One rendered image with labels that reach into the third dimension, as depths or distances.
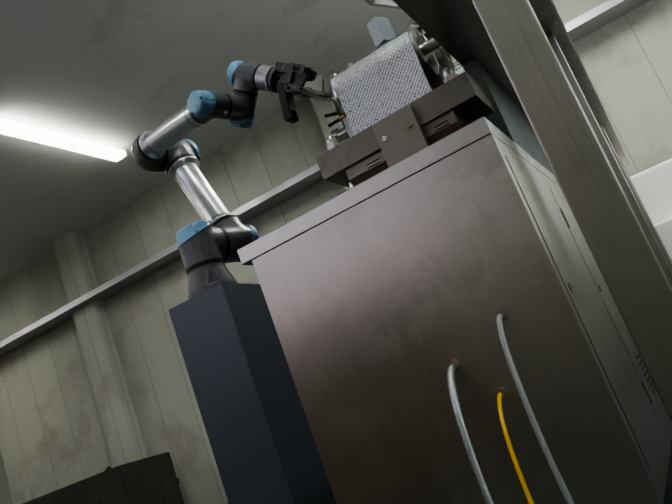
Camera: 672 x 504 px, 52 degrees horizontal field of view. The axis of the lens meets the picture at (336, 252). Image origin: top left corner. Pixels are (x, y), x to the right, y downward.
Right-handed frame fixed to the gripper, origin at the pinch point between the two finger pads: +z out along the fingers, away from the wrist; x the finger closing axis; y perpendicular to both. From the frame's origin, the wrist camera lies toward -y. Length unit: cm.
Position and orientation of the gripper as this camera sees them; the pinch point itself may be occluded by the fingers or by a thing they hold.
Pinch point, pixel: (330, 98)
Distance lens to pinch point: 196.5
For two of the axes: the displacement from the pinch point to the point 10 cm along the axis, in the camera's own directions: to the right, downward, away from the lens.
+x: 4.6, 0.5, 8.9
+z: 8.5, 2.7, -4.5
